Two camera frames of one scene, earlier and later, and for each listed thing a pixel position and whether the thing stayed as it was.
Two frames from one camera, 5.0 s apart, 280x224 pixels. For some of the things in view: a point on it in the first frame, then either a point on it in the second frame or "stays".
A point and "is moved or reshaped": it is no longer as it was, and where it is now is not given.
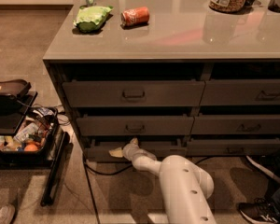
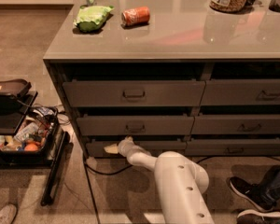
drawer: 134,125 stays
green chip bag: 90,19 stays
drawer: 245,92 stays
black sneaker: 276,167 -> 256,195
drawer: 161,149 is moved or reshaped
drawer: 240,124 stays
